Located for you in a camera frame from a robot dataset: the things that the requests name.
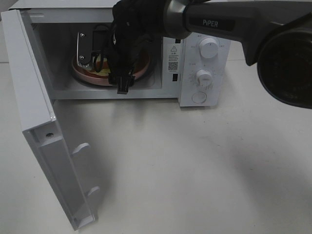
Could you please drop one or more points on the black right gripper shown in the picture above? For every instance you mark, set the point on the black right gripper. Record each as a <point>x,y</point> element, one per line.
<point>136,23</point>

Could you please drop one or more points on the toast sandwich with lettuce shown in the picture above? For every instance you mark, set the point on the toast sandwich with lettuce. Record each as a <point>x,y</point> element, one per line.
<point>105,70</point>

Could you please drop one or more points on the pink round plate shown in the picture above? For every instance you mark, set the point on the pink round plate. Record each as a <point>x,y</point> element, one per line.
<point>97,79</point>

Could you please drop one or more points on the round white door button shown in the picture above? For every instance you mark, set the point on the round white door button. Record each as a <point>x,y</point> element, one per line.
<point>199,97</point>

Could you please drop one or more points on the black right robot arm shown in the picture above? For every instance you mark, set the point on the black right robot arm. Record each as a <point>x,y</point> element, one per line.
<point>275,35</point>

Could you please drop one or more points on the glass microwave turntable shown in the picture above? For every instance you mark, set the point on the glass microwave turntable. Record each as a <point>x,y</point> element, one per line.
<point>150,69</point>

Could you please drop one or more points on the white warning label sticker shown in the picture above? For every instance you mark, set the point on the white warning label sticker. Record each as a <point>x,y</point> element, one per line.
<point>173,57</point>

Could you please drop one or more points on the white microwave oven body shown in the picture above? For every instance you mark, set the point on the white microwave oven body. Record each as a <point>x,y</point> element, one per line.
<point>57,23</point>

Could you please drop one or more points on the upper white power knob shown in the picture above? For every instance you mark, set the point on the upper white power knob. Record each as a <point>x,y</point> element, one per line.
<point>208,48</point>

